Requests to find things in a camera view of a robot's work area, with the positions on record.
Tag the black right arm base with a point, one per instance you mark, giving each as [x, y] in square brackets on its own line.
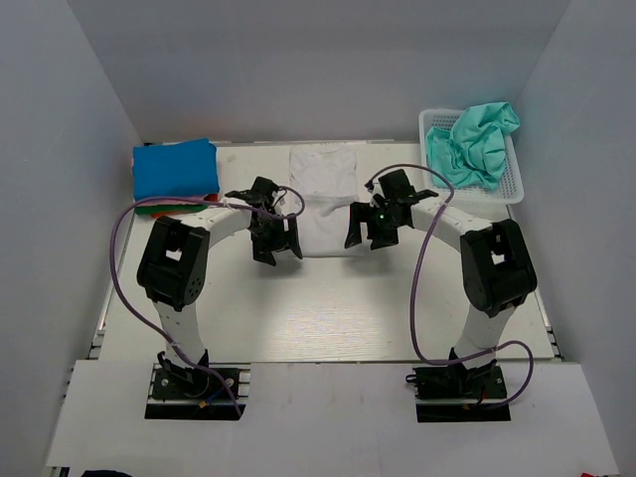
[454, 394]

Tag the white plastic basket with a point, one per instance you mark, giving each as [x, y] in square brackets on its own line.
[510, 190]

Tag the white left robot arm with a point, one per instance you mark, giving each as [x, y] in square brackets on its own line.
[173, 267]

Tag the teal crumpled t shirt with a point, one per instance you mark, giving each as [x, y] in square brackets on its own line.
[472, 153]

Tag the blue folded t shirt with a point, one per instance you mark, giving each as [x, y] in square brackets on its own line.
[186, 169]

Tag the white t shirt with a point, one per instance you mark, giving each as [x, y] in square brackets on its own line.
[326, 178]

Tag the pink folded t shirt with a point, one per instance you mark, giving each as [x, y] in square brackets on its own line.
[175, 200]

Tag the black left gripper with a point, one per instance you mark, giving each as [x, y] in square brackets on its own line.
[285, 239]

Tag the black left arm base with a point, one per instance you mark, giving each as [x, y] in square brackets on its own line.
[190, 394]

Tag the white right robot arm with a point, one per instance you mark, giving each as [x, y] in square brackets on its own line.
[497, 271]

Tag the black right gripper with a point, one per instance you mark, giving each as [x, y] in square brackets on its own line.
[364, 213]

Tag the green folded t shirt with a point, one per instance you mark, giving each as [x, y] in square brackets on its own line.
[160, 210]

